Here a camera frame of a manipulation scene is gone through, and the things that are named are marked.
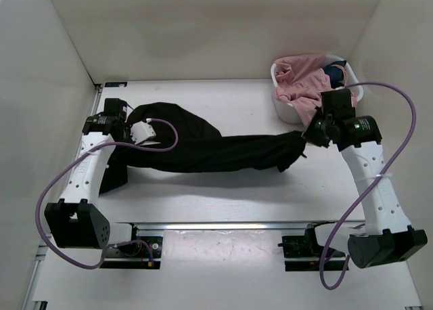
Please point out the black trousers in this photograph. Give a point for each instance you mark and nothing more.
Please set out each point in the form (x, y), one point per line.
(186, 143)

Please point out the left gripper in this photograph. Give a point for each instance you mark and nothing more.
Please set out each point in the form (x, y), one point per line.
(127, 131)

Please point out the white laundry basket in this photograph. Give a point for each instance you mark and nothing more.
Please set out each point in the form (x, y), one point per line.
(284, 110)

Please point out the left aluminium frame rail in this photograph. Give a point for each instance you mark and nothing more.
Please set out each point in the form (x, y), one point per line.
(28, 302)

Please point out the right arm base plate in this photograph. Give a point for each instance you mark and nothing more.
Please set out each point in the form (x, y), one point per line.
(300, 257)

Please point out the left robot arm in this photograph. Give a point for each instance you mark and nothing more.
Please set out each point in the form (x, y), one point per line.
(75, 221)

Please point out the pink trousers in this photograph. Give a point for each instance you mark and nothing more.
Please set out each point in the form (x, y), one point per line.
(301, 83)

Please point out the navy blue garment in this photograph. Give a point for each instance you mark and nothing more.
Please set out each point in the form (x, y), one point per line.
(337, 73)

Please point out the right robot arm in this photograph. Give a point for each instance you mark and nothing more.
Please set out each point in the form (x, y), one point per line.
(388, 235)

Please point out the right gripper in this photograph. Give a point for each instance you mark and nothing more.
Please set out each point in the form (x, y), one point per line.
(308, 134)

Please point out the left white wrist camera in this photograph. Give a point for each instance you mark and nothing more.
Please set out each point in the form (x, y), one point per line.
(141, 132)

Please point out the front aluminium frame rail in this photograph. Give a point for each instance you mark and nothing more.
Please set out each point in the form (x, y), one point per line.
(214, 226)

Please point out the blue label sticker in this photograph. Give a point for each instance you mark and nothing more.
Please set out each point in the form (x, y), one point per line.
(115, 84)

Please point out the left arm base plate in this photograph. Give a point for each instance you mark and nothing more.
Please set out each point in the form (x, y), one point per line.
(135, 256)

